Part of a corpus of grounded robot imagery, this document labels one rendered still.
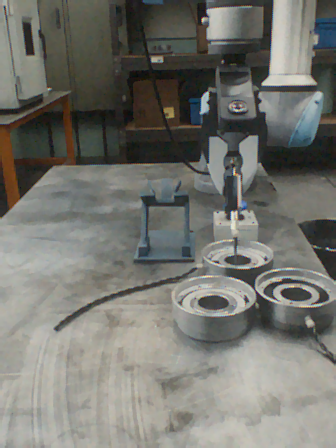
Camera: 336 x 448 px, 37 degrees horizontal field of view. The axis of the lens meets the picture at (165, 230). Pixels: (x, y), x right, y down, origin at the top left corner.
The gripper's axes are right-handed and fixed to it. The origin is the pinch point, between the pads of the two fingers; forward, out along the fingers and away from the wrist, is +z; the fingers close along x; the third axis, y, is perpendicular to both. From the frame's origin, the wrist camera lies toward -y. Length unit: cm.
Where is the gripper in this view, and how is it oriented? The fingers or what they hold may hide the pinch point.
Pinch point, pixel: (232, 187)
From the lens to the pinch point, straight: 75.1
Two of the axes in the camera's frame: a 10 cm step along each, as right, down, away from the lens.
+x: -10.0, 0.1, 0.8
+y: 0.8, -3.7, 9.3
